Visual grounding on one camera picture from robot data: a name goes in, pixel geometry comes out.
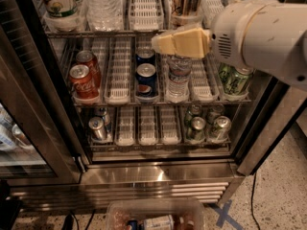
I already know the clear plastic bin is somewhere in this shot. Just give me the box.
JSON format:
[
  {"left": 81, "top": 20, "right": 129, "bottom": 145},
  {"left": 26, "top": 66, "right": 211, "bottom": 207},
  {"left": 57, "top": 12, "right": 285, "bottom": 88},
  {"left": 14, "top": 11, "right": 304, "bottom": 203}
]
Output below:
[{"left": 106, "top": 197, "right": 205, "bottom": 230}]

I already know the white can in bin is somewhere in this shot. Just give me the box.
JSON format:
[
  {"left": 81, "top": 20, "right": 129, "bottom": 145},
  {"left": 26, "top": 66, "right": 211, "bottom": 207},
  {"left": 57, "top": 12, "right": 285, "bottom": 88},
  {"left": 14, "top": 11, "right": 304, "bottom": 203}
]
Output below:
[{"left": 143, "top": 215, "right": 174, "bottom": 230}]

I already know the green can bottom rear right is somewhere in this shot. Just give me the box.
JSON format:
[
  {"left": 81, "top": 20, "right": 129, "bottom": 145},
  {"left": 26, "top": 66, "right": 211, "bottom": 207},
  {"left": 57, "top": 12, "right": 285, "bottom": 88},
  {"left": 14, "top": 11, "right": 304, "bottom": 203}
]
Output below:
[{"left": 206, "top": 104, "right": 224, "bottom": 125}]

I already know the blue tape cross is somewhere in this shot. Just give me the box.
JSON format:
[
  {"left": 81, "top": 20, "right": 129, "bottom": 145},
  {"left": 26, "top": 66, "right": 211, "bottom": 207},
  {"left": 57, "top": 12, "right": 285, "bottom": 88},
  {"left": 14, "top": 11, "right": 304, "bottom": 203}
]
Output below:
[{"left": 209, "top": 199, "right": 244, "bottom": 230}]

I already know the white empty tray top shelf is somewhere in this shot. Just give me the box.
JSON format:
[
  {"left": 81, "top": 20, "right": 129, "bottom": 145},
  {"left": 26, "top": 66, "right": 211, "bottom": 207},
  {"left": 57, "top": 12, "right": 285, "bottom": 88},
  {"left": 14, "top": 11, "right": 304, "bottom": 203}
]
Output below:
[{"left": 129, "top": 0, "right": 164, "bottom": 31}]

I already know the rear blue pepsi can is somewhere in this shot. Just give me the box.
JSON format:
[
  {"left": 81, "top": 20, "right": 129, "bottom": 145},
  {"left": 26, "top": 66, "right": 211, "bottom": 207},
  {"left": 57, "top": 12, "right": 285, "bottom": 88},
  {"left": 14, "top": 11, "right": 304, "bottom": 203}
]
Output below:
[{"left": 135, "top": 48, "right": 155, "bottom": 65}]

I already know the front blue pepsi can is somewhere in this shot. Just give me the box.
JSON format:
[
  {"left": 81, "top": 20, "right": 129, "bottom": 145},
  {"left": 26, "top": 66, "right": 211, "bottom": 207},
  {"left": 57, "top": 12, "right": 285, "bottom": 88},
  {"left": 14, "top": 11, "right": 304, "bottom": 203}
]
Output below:
[{"left": 135, "top": 63, "right": 156, "bottom": 98}]

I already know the green can bottom rear left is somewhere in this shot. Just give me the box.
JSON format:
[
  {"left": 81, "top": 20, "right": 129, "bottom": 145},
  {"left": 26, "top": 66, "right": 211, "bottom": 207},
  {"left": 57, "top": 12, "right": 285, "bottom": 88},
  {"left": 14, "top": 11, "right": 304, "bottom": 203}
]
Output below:
[{"left": 184, "top": 104, "right": 202, "bottom": 127}]

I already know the white empty tray shelf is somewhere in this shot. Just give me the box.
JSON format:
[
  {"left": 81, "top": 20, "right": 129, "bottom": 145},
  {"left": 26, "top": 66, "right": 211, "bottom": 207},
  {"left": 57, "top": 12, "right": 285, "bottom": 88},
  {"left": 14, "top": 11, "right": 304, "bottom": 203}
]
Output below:
[
  {"left": 105, "top": 37, "right": 131, "bottom": 104},
  {"left": 129, "top": 0, "right": 164, "bottom": 31}
]

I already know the black floor cable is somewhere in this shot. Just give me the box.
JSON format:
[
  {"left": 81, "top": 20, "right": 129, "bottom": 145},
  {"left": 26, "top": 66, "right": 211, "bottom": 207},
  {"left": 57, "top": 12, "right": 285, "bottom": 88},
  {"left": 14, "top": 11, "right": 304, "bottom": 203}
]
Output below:
[{"left": 250, "top": 172, "right": 263, "bottom": 230}]

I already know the green can bottom front right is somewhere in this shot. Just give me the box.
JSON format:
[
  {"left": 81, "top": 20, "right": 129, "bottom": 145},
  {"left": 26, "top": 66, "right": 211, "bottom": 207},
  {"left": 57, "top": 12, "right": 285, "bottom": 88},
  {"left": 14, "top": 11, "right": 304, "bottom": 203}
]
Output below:
[{"left": 209, "top": 116, "right": 231, "bottom": 141}]

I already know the glass fridge door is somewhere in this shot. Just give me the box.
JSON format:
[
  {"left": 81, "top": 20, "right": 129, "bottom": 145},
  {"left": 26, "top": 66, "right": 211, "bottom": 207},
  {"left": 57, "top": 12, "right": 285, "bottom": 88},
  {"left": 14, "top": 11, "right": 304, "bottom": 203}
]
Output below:
[{"left": 0, "top": 0, "right": 87, "bottom": 187}]

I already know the rear silver can bottom shelf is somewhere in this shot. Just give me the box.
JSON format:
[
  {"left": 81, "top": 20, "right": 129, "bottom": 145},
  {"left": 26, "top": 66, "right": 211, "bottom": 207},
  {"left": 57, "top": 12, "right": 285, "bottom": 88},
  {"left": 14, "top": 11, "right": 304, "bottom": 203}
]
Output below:
[{"left": 94, "top": 107, "right": 111, "bottom": 133}]

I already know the front red coca-cola can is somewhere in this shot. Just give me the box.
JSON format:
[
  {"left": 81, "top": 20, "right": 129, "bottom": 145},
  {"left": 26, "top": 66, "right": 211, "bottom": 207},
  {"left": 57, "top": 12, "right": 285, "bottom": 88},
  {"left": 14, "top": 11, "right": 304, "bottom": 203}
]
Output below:
[{"left": 69, "top": 64, "right": 99, "bottom": 99}]

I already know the red coca-cola can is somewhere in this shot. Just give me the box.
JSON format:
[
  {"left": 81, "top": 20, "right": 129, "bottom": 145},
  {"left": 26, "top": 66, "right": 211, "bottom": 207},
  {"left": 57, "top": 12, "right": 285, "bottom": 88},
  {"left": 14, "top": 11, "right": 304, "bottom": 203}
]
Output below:
[
  {"left": 76, "top": 51, "right": 102, "bottom": 87},
  {"left": 69, "top": 64, "right": 99, "bottom": 99}
]

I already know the silver can shelf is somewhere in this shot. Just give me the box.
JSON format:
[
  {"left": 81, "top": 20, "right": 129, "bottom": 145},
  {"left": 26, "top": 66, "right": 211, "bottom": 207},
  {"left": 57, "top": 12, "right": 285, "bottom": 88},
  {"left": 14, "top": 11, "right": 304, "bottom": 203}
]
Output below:
[
  {"left": 94, "top": 107, "right": 111, "bottom": 133},
  {"left": 88, "top": 117, "right": 107, "bottom": 141}
]

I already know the small clear water bottle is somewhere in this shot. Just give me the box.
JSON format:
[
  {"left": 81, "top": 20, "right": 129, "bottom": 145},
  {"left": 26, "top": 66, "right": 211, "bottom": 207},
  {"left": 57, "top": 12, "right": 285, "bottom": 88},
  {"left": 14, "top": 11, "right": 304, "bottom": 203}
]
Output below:
[{"left": 166, "top": 56, "right": 192, "bottom": 103}]

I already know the front silver can bottom shelf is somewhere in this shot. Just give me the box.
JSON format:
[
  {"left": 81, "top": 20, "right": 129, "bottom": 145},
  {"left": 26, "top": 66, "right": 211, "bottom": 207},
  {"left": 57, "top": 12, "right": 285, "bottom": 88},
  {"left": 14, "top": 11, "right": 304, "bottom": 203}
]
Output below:
[{"left": 88, "top": 117, "right": 107, "bottom": 141}]

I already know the green can bottom front left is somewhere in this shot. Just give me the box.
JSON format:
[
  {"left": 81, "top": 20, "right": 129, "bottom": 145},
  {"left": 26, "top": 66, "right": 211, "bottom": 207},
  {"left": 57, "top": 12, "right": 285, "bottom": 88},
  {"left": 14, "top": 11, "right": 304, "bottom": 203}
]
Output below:
[{"left": 186, "top": 117, "right": 206, "bottom": 143}]

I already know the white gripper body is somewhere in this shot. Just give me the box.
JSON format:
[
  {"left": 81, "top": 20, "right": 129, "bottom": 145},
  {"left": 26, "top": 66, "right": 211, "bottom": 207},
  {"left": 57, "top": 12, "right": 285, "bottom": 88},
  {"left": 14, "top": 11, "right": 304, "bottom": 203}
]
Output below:
[{"left": 210, "top": 0, "right": 268, "bottom": 71}]

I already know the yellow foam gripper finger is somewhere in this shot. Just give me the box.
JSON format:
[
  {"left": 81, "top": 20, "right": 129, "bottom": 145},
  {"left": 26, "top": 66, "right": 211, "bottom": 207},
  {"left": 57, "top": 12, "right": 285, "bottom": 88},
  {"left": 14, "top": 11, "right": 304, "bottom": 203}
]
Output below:
[
  {"left": 152, "top": 33, "right": 176, "bottom": 55},
  {"left": 173, "top": 28, "right": 210, "bottom": 58}
]

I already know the front green can middle shelf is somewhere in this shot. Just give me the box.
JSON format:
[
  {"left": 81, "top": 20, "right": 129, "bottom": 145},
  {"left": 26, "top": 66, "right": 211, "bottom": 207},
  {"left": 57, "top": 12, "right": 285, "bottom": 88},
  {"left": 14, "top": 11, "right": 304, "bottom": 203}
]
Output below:
[{"left": 224, "top": 67, "right": 253, "bottom": 96}]

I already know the rear green can middle shelf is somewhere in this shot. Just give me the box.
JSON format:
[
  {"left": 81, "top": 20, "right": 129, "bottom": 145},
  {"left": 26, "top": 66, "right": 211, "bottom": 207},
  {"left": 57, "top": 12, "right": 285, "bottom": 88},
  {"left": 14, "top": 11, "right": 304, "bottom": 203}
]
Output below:
[{"left": 218, "top": 63, "right": 231, "bottom": 83}]

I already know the rear red coca-cola can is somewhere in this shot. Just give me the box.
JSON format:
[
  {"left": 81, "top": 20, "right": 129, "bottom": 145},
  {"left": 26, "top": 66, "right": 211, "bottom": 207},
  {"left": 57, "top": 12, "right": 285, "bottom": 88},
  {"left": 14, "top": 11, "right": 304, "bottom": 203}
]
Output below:
[{"left": 76, "top": 51, "right": 102, "bottom": 87}]

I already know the blue pepsi can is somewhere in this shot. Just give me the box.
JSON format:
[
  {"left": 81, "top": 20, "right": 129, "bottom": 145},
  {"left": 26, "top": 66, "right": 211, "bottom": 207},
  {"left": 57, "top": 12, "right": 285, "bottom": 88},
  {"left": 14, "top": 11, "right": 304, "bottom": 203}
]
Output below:
[
  {"left": 135, "top": 48, "right": 155, "bottom": 65},
  {"left": 135, "top": 63, "right": 156, "bottom": 98}
]

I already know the stainless steel fridge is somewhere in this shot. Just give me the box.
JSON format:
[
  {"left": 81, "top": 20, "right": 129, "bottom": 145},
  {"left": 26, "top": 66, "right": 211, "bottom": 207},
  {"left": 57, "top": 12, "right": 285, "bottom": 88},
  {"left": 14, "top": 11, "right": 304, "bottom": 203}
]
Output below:
[{"left": 0, "top": 0, "right": 306, "bottom": 211}]

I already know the white empty tray middle shelf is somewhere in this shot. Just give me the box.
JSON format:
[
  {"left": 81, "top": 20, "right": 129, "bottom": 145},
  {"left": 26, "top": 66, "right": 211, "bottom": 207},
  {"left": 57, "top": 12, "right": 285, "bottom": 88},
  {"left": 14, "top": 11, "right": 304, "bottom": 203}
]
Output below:
[{"left": 105, "top": 37, "right": 131, "bottom": 104}]

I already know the large clear water bottle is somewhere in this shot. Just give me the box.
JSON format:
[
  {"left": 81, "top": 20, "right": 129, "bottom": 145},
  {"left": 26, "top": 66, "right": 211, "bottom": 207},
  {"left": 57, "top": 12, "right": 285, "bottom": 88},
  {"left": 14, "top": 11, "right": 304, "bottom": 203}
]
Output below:
[{"left": 85, "top": 0, "right": 123, "bottom": 32}]

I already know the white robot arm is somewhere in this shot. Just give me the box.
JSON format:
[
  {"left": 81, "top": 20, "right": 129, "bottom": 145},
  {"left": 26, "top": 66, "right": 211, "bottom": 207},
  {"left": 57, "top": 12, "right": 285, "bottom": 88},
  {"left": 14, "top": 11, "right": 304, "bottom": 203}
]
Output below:
[{"left": 152, "top": 0, "right": 307, "bottom": 91}]

